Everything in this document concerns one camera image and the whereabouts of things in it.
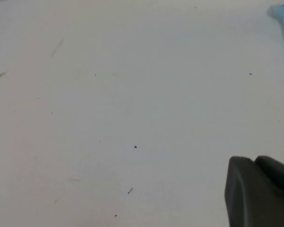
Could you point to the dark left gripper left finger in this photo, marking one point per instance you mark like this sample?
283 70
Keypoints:
251 196

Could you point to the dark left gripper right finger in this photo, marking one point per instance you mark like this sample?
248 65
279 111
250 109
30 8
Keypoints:
277 170

